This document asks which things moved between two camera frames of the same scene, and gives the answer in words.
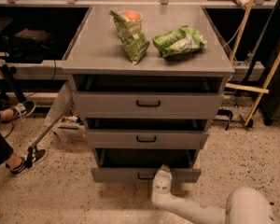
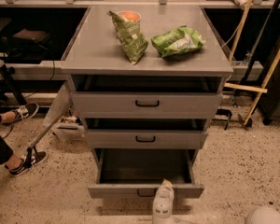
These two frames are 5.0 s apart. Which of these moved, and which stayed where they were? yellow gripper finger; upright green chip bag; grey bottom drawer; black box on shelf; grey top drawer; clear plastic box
Moved: yellow gripper finger; grey bottom drawer
Stayed: grey top drawer; black box on shelf; upright green chip bag; clear plastic box
